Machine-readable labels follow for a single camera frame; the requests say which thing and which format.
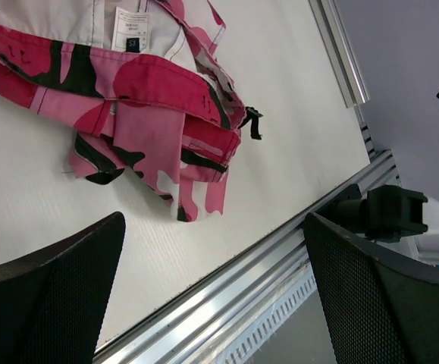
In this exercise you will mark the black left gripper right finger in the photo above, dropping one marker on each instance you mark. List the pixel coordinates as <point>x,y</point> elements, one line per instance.
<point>380,306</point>

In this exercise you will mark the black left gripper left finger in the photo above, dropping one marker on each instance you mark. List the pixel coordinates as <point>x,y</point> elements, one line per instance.
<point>53,300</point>

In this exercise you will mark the pink camouflage trousers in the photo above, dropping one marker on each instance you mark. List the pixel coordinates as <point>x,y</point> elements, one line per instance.
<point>140,84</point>

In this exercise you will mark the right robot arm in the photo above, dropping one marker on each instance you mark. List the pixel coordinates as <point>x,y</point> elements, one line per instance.
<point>406,219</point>

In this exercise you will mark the slotted grey cable duct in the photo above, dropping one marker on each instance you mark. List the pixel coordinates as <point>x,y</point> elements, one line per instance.
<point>243,335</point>

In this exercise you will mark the aluminium right frame rail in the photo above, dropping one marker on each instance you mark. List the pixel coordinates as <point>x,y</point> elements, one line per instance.
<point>343,61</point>

